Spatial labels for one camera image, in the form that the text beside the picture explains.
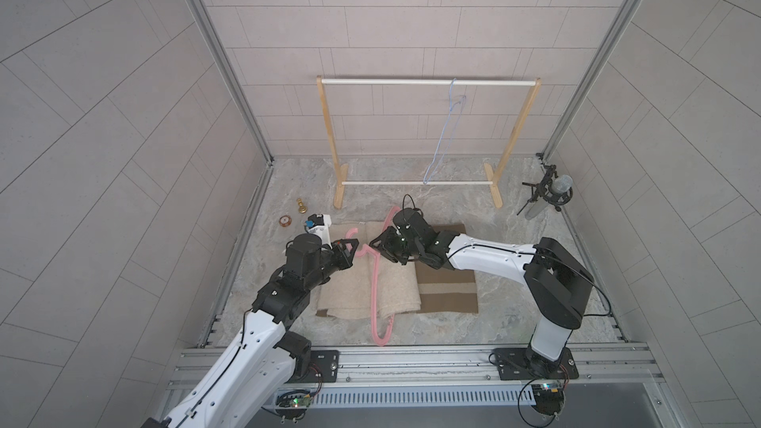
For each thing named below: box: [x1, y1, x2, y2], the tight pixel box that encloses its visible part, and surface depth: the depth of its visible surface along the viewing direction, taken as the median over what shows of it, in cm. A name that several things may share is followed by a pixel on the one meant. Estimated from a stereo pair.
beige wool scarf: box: [316, 220, 423, 321], surface depth 80 cm
